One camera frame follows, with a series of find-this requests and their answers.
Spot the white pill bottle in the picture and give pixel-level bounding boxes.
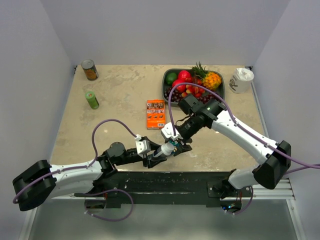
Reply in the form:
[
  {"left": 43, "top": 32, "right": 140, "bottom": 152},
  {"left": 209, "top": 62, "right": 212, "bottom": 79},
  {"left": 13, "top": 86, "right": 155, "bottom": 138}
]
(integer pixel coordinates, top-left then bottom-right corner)
[{"left": 152, "top": 142, "right": 175, "bottom": 158}]

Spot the white bottle cap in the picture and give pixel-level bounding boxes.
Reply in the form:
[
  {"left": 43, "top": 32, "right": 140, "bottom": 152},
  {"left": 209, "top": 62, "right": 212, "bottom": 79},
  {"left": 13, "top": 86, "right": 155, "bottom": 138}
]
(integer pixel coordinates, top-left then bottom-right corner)
[{"left": 161, "top": 142, "right": 172, "bottom": 156}]

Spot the teal weekly pill organizer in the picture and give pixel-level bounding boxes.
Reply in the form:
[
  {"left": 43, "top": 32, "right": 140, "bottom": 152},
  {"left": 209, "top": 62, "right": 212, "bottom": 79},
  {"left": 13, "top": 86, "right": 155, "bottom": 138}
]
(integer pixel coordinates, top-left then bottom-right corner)
[{"left": 168, "top": 140, "right": 180, "bottom": 152}]

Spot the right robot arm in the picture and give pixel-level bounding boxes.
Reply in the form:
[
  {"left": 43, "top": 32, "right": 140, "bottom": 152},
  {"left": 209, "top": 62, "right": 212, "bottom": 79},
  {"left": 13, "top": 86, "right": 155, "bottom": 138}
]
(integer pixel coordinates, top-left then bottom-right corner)
[{"left": 175, "top": 94, "right": 291, "bottom": 197}]

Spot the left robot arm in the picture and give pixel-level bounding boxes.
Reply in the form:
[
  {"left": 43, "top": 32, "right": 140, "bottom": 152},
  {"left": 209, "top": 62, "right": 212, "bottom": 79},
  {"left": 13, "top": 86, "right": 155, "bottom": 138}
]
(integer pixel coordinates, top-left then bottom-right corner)
[{"left": 12, "top": 139, "right": 174, "bottom": 211}]

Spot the dark grape bunch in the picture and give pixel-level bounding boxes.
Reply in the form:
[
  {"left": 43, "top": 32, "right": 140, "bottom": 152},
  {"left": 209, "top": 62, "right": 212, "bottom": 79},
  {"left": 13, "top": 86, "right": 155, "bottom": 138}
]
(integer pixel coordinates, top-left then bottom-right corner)
[{"left": 171, "top": 90, "right": 216, "bottom": 104}]

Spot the orange razor box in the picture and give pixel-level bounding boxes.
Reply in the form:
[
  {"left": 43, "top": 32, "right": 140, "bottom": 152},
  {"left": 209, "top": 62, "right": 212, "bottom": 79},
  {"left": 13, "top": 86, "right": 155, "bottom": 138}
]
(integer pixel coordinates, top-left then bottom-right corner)
[{"left": 146, "top": 99, "right": 166, "bottom": 130}]

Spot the red cherries pile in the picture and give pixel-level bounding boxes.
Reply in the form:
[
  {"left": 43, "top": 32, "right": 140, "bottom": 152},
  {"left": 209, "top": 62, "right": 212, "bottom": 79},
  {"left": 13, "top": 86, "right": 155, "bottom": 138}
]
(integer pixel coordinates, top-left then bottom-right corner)
[{"left": 181, "top": 77, "right": 205, "bottom": 98}]

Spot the red apple bottom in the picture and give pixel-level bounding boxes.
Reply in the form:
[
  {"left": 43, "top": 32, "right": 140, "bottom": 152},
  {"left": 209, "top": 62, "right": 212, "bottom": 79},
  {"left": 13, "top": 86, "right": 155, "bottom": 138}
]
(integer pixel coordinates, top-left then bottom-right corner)
[{"left": 171, "top": 79, "right": 186, "bottom": 93}]

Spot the red apple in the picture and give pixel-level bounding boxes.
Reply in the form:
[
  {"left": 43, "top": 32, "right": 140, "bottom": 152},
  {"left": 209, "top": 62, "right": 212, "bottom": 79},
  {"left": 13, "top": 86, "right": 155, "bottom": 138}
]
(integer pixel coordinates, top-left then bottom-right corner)
[
  {"left": 177, "top": 70, "right": 192, "bottom": 81},
  {"left": 171, "top": 79, "right": 186, "bottom": 93}
]

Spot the grey fruit tray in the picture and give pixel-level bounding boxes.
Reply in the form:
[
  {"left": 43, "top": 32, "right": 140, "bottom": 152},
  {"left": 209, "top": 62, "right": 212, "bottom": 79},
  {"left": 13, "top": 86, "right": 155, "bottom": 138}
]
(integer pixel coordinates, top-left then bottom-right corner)
[{"left": 162, "top": 68, "right": 226, "bottom": 107}]

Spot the toy pineapple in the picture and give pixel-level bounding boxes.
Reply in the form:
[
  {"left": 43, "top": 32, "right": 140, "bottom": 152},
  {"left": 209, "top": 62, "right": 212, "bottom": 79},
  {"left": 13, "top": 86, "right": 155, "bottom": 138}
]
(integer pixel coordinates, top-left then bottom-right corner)
[{"left": 191, "top": 61, "right": 222, "bottom": 91}]

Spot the green lime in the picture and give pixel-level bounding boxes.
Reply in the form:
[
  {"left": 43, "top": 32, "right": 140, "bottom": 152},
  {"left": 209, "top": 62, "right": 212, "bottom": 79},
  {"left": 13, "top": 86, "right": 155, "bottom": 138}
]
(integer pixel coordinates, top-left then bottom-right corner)
[{"left": 165, "top": 72, "right": 178, "bottom": 86}]

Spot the red apple top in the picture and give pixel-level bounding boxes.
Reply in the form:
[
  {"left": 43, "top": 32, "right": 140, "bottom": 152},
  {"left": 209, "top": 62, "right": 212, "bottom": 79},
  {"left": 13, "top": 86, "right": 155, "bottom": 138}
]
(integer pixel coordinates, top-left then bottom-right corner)
[{"left": 177, "top": 70, "right": 192, "bottom": 81}]

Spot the green bottle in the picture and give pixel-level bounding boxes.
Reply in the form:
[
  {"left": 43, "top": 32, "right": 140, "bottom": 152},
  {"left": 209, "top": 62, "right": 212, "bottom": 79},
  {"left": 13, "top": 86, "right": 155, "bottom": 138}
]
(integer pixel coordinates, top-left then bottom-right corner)
[{"left": 85, "top": 91, "right": 100, "bottom": 110}]

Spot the tin can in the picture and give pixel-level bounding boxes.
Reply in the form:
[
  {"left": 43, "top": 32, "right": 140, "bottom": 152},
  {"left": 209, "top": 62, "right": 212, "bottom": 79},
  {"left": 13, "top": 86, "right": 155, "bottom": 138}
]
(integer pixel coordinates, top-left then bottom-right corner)
[{"left": 81, "top": 59, "right": 99, "bottom": 81}]

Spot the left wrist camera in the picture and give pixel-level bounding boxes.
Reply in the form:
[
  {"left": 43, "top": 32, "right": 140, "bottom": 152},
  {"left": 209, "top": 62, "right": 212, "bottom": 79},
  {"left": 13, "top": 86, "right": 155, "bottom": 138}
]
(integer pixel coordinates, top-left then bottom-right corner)
[{"left": 134, "top": 134, "right": 151, "bottom": 158}]

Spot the black base frame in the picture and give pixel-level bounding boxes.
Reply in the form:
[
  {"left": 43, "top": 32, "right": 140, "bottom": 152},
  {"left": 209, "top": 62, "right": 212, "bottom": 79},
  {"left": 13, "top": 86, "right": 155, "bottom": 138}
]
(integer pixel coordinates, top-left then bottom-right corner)
[{"left": 75, "top": 171, "right": 253, "bottom": 210}]

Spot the purple cable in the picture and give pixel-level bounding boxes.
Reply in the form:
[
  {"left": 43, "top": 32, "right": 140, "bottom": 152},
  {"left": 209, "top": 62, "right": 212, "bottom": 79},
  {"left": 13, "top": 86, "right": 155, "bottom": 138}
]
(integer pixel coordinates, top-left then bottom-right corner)
[
  {"left": 84, "top": 188, "right": 135, "bottom": 222},
  {"left": 223, "top": 186, "right": 255, "bottom": 216},
  {"left": 167, "top": 83, "right": 320, "bottom": 170},
  {"left": 12, "top": 119, "right": 138, "bottom": 205}
]

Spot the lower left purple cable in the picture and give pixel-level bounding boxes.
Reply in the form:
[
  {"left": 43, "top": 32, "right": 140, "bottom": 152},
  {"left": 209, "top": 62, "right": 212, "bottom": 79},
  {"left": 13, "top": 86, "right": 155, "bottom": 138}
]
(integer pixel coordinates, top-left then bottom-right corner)
[{"left": 84, "top": 188, "right": 135, "bottom": 222}]

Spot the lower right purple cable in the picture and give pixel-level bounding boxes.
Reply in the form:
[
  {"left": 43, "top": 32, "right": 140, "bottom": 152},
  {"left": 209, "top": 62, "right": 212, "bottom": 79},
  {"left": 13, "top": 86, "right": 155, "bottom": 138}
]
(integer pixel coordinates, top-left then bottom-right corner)
[{"left": 223, "top": 186, "right": 255, "bottom": 216}]

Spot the aluminium rail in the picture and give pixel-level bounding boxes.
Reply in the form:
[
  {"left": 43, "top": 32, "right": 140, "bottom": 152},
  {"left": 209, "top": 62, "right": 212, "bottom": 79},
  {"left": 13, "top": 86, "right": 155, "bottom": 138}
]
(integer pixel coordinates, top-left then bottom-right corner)
[{"left": 249, "top": 177, "right": 296, "bottom": 201}]

